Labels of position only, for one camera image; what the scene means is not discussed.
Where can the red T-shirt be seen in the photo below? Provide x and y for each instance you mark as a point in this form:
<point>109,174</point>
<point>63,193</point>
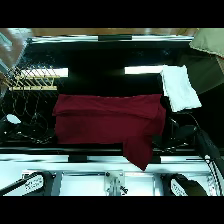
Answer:
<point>106,120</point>

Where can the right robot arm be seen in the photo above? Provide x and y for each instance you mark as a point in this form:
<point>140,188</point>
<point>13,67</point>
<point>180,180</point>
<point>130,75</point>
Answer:
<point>208,146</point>

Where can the white garment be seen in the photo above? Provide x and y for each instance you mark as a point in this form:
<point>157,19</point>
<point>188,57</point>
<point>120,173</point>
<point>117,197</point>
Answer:
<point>180,88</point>

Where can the stack of brown clothes hangers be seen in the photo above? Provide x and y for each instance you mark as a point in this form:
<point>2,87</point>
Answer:
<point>33,87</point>

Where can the beige garment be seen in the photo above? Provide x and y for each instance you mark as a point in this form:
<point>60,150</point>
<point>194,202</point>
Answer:
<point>210,41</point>

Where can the silver frame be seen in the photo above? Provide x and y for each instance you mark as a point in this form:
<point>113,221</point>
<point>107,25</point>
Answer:
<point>83,165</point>

